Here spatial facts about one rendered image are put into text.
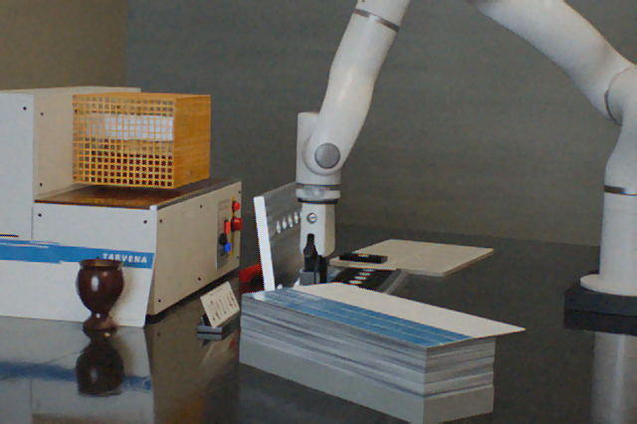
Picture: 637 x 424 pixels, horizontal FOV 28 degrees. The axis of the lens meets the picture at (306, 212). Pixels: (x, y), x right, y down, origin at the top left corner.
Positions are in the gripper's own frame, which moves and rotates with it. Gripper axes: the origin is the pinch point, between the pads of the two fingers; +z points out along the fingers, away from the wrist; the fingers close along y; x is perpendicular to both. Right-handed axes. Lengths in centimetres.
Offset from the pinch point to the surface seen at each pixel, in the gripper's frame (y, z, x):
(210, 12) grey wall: 247, -57, 96
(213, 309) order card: -30.2, 0.4, 10.8
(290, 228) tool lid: 6.4, -8.8, 6.6
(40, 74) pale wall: 196, -32, 143
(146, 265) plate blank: -27.9, -5.7, 23.5
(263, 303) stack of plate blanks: -53, -6, -3
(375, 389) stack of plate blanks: -69, 1, -23
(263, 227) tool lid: -14.6, -11.6, 6.6
